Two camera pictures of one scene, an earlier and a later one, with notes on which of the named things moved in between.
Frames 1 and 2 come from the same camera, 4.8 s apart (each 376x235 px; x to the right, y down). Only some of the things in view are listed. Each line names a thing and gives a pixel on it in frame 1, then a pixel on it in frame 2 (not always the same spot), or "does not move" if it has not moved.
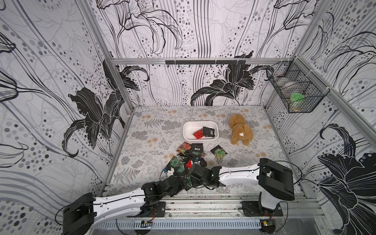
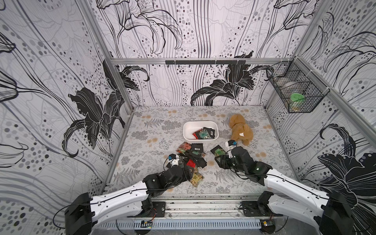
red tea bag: [189, 163] does not move
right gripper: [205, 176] → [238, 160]
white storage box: [189, 128] does not move
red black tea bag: [183, 147] does not move
